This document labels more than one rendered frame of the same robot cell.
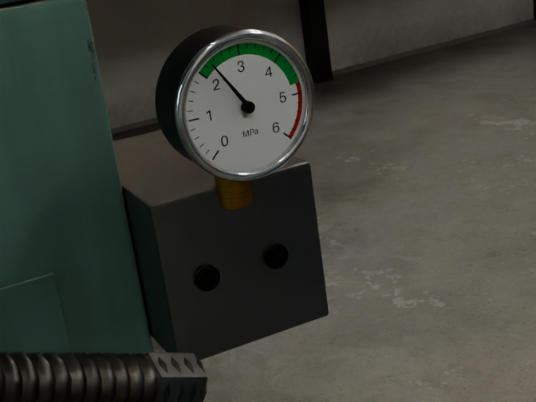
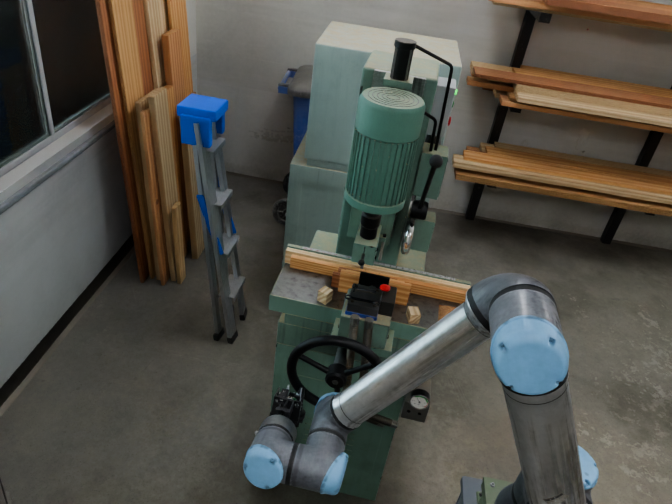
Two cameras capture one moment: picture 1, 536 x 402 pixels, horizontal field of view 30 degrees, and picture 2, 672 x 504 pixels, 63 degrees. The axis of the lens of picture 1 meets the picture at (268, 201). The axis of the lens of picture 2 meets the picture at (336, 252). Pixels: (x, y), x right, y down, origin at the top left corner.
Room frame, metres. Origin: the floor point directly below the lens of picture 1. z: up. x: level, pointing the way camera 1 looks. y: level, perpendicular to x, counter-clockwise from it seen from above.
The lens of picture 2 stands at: (-0.78, -0.29, 1.96)
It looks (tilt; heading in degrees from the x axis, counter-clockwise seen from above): 34 degrees down; 30
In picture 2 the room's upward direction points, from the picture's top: 8 degrees clockwise
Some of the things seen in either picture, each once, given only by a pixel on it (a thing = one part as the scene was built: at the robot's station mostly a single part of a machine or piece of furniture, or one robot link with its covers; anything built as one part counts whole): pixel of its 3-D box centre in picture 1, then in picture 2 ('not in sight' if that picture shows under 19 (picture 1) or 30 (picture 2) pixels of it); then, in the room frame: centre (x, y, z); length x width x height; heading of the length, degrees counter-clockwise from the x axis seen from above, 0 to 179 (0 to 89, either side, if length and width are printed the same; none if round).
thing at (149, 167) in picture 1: (201, 229); (416, 398); (0.48, 0.04, 0.58); 0.12 x 0.08 x 0.08; 24
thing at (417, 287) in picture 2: not in sight; (391, 282); (0.54, 0.24, 0.92); 0.66 x 0.02 x 0.04; 114
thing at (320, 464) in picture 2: not in sight; (318, 465); (-0.11, 0.05, 0.88); 0.12 x 0.12 x 0.09; 24
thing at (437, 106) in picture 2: not in sight; (440, 107); (0.85, 0.33, 1.40); 0.10 x 0.06 x 0.16; 24
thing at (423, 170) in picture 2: not in sight; (431, 171); (0.76, 0.28, 1.23); 0.09 x 0.08 x 0.15; 24
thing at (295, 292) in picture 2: not in sight; (367, 311); (0.42, 0.25, 0.87); 0.61 x 0.30 x 0.06; 114
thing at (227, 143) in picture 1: (233, 121); (419, 400); (0.41, 0.01, 0.65); 0.06 x 0.04 x 0.08; 114
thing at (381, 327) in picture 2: not in sight; (366, 318); (0.35, 0.21, 0.92); 0.15 x 0.13 x 0.09; 114
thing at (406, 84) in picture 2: not in sight; (400, 71); (0.63, 0.39, 1.54); 0.08 x 0.08 x 0.17; 24
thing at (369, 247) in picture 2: not in sight; (367, 244); (0.52, 0.34, 1.03); 0.14 x 0.07 x 0.09; 24
